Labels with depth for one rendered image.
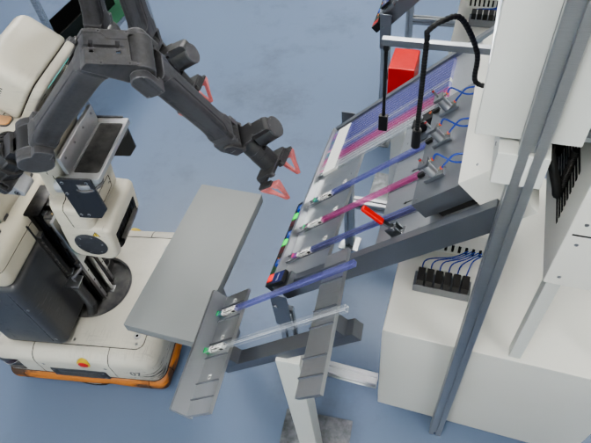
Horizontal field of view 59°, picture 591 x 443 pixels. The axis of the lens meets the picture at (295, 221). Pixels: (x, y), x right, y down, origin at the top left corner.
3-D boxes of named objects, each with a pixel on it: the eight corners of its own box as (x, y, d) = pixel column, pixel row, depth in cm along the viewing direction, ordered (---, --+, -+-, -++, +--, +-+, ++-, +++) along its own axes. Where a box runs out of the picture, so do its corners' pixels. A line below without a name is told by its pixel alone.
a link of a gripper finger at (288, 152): (310, 163, 148) (288, 141, 143) (302, 182, 144) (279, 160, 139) (293, 170, 152) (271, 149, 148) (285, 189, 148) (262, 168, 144)
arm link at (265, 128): (215, 121, 133) (221, 151, 130) (246, 99, 126) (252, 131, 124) (249, 132, 142) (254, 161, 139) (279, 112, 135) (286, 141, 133)
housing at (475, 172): (499, 226, 104) (456, 183, 99) (514, 78, 133) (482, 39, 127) (538, 214, 98) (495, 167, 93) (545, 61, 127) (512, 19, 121)
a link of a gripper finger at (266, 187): (302, 182, 144) (280, 160, 139) (295, 201, 140) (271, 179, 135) (285, 188, 148) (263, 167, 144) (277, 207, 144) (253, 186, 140)
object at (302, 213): (289, 293, 152) (271, 279, 150) (346, 141, 191) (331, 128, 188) (292, 292, 152) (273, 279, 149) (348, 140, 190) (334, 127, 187)
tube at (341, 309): (207, 354, 138) (203, 352, 137) (208, 349, 139) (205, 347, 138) (347, 312, 104) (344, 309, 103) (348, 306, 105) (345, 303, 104)
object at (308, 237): (286, 287, 151) (277, 281, 149) (343, 135, 189) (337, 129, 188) (330, 272, 137) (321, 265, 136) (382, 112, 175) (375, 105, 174)
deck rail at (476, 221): (288, 299, 151) (272, 287, 149) (289, 293, 152) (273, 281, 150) (515, 225, 100) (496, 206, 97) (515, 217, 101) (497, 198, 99)
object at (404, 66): (365, 207, 258) (367, 74, 198) (375, 173, 272) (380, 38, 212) (414, 216, 252) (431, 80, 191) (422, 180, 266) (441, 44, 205)
